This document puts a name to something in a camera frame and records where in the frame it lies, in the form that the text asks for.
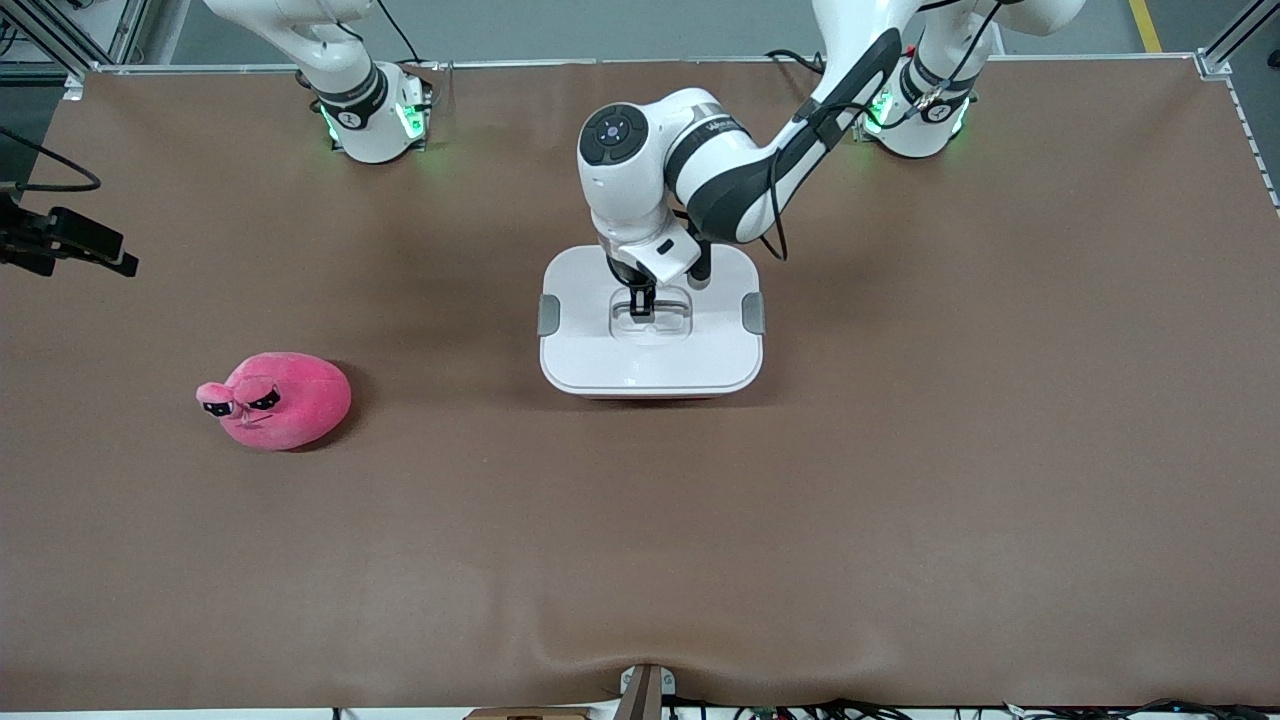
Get silver table edge rail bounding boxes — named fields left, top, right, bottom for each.
left=90, top=55, right=1201, bottom=73

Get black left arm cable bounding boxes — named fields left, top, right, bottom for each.
left=755, top=0, right=1001, bottom=261

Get brown table mat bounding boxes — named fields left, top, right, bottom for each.
left=0, top=58, right=1280, bottom=711

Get black base cable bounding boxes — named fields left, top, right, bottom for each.
left=765, top=48, right=831, bottom=76
left=375, top=0, right=446, bottom=71

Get white box lid grey latches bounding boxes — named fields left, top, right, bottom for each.
left=537, top=243, right=766, bottom=396

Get pink plush toy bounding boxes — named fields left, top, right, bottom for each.
left=196, top=352, right=353, bottom=452

